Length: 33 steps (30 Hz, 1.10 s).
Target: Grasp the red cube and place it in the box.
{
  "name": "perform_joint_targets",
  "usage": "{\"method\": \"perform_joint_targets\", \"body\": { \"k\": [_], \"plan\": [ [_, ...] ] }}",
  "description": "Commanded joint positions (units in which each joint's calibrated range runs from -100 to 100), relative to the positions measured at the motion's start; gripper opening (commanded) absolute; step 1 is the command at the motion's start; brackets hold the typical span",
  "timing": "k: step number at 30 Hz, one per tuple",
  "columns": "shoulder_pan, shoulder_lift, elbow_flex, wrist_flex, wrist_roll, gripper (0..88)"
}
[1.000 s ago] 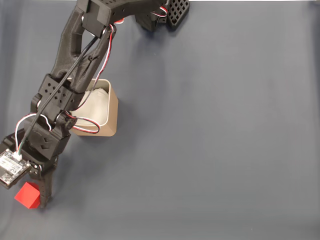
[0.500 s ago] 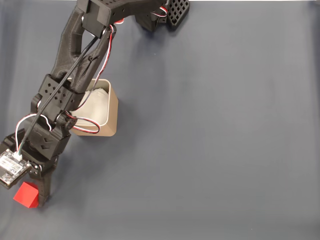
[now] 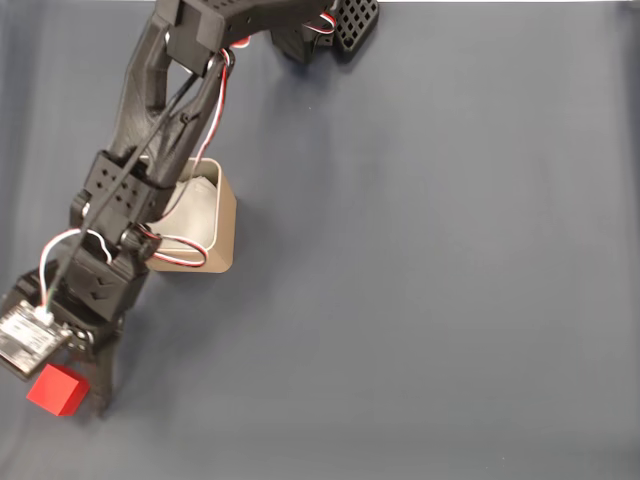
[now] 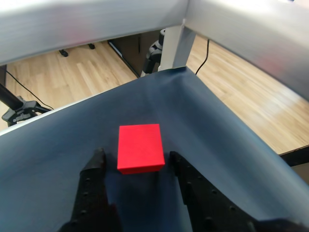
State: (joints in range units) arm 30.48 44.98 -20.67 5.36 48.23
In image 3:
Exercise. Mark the red cube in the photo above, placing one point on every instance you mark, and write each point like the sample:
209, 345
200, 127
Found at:
55, 390

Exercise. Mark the tan box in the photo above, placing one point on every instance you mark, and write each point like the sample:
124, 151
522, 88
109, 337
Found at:
205, 265

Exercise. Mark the white tissue paper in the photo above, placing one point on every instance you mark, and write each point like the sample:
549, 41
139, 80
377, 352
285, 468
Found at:
195, 215

